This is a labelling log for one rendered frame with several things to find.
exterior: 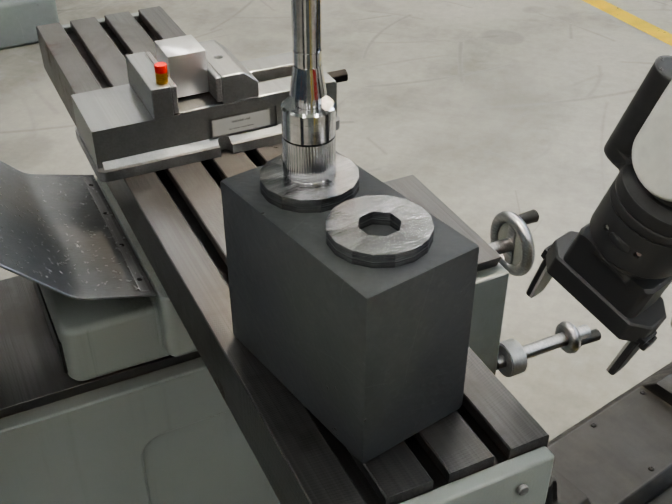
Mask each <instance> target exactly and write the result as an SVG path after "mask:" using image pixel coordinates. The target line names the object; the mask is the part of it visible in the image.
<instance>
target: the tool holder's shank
mask: <svg viewBox="0 0 672 504"><path fill-rule="evenodd" d="M291 14H292V48H293V49H292V50H293V67H292V75H291V83H290V90H289V94H290V96H291V97H293V98H295V105H296V106H298V107H300V108H303V109H312V108H316V107H318V106H320V105H321V103H322V98H323V97H324V96H325V95H326V94H327V90H326V85H325V79H324V73H323V67H322V14H321V0H291Z"/></svg>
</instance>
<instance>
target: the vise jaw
mask: <svg viewBox="0 0 672 504"><path fill-rule="evenodd" d="M198 43H199V44H200V45H201V46H202V47H203V48H204V49H205V51H206V61H207V73H208V84H209V92H210V93H211V95H212V96H213V97H214V98H215V99H216V101H217V102H221V101H222V102H223V103H224V104H225V103H229V102H234V101H239V100H244V99H249V98H254V97H258V96H259V83H258V80H257V79H256V78H255V77H254V76H253V75H252V74H251V73H250V72H249V71H248V70H247V69H246V68H245V67H244V66H243V64H242V63H241V62H240V61H239V60H238V59H237V58H236V57H235V56H234V55H233V54H232V53H231V52H230V51H229V50H228V49H227V48H226V47H225V46H223V45H221V44H220V43H218V42H217V41H215V40H208V41H202V42H198Z"/></svg>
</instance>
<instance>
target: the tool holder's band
mask: <svg viewBox="0 0 672 504"><path fill-rule="evenodd" d="M335 115H336V104H335V102H334V100H333V99H331V98H330V97H328V96H327V95H325V96H324V97H323V98H322V103H321V105H320V106H318V107H316V108H312V109H303V108H300V107H298V106H296V105H295V98H293V97H291V96H289V97H287V98H286V99H285V100H283V101H282V103H281V116H282V118H283V119H284V120H285V121H286V122H288V123H290V124H293V125H298V126H318V125H322V124H325V123H328V122H330V121H331V120H332V119H333V118H334V117H335Z"/></svg>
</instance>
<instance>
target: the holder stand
mask: <svg viewBox="0 0 672 504"><path fill-rule="evenodd" d="M220 184H221V196H222V208H223V220H224V231H225V243H226V255H227V267H228V279H229V290H230V302H231V314H232V326H233V334H234V336H235V337H236V338H237V339H238V340H239V341H240V342H241V343H242V344H243V345H244V346H245V347H246V348H247V349H248V350H249V351H250V352H251V353H252V354H253V355H254V356H255V357H256V358H257V359H258V360H259V361H260V362H261V363H262V364H263V365H264V366H265V367H266V368H267V369H268V370H269V371H270V372H271V373H272V374H273V375H274V376H275V377H276V378H277V379H278V380H279V381H280V382H281V383H282V384H283V385H284V386H285V387H286V388H287V389H288V390H289V391H290V392H291V393H292V394H293V395H294V396H295V397H296V398H297V399H298V400H299V401H300V402H301V403H302V404H303V405H304V406H305V407H306V408H307V409H308V410H309V411H310V412H311V413H312V414H313V415H314V416H315V417H316V418H317V419H318V420H319V421H320V422H321V423H322V424H323V425H324V426H325V427H326V428H327V429H328V430H329V431H330V432H331V433H332V434H333V435H334V436H335V437H336V438H337V439H338V440H339V441H340V442H341V443H342V444H343V445H344V446H345V447H346V448H347V449H348V450H349V451H350V452H351V453H352V454H353V455H354V456H355V457H356V458H357V459H358V460H359V461H360V462H361V463H366V462H368V461H370V460H371V459H373V458H375V457H377V456H378V455H380V454H382V453H383V452H385V451H387V450H389V449H390V448H392V447H394V446H396V445H397V444H399V443H401V442H402V441H404V440H406V439H408V438H409V437H411V436H413V435H414V434H416V433H418V432H420V431H421V430H423V429H425V428H427V427H428V426H430V425H432V424H433V423H435V422H437V421H439V420H440V419H442V418H444V417H446V416H447V415H449V414H451V413H452V412H454V411H456V410H458V409H459V408H460V407H461V406H462V401H463V392H464V383H465V374H466V365H467V356H468V347H469V338H470V328H471V319H472V310H473V301H474V292H475V283H476V274H477V265H478V256H479V246H478V245H477V244H476V243H474V242H473V241H471V240H470V239H468V238H467V237H465V236H464V235H462V234H461V233H459V232H457V231H456V230H454V229H453V228H451V227H450V226H448V225H447V224H445V223H444V222H442V221H441V220H439V219H438V218H436V217H435V216H433V215H432V214H430V213H429V212H427V211H426V210H424V209H423V208H422V207H421V206H420V205H418V204H415V203H414V202H412V201H411V200H409V199H408V198H406V197H405V196H403V195H402V194H400V193H399V192H397V191H396V190H394V189H393V188H391V187H390V186H388V185H386V184H385V183H383V182H382V181H380V180H379V179H377V178H376V177H374V176H373V175H371V174H370V173H368V172H367V171H365V170H364V169H362V168H361V167H359V166H358V165H356V164H355V163H353V162H352V161H351V160H350V159H349V158H346V157H344V156H343V155H341V154H340V153H338V152H337V151H336V175H335V177H334V178H333V180H331V181H330V182H328V183H327V184H324V185H321V186H316V187H302V186H297V185H294V184H292V183H290V182H288V181H287V180H286V179H285V178H284V175H283V154H280V155H278V156H276V157H275V158H273V159H271V160H269V161H267V163H266V164H265V165H262V166H259V167H256V168H253V169H251V170H248V171H245V172H242V173H239V174H237V175H234V176H231V177H228V178H225V179H223V180H221V183H220Z"/></svg>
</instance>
